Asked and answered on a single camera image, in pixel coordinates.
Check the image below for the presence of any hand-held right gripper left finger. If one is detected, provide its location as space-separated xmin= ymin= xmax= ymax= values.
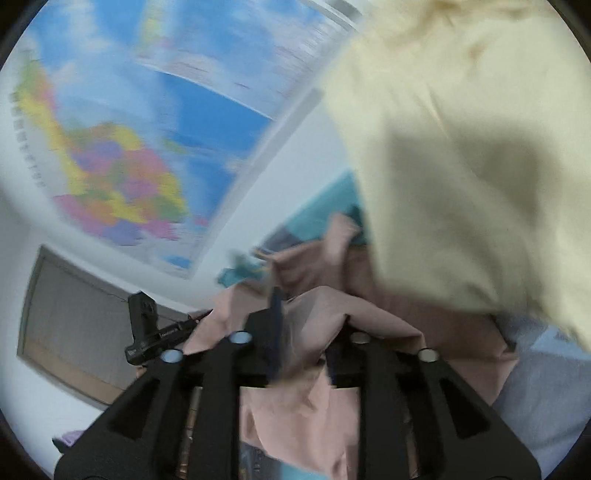
xmin=53 ymin=286 xmax=287 ymax=480

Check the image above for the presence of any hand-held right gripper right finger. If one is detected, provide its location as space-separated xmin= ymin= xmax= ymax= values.
xmin=323 ymin=330 xmax=541 ymax=480

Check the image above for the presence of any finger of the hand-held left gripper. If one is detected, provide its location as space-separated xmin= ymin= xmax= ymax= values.
xmin=154 ymin=310 xmax=214 ymax=342

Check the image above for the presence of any pink garment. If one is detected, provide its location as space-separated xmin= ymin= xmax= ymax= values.
xmin=182 ymin=215 xmax=520 ymax=480

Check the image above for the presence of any cream garment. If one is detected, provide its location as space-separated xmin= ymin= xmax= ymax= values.
xmin=318 ymin=0 xmax=591 ymax=342

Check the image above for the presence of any grey wooden door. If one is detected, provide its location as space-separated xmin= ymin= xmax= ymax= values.
xmin=16 ymin=244 xmax=213 ymax=409

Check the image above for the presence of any purple garment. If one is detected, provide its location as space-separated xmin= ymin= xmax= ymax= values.
xmin=52 ymin=429 xmax=88 ymax=455

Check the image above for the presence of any teal grey printed bed sheet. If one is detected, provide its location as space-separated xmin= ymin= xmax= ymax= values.
xmin=217 ymin=168 xmax=591 ymax=480

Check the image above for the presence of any colourful wall map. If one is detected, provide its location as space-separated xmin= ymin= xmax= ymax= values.
xmin=7 ymin=0 xmax=365 ymax=280

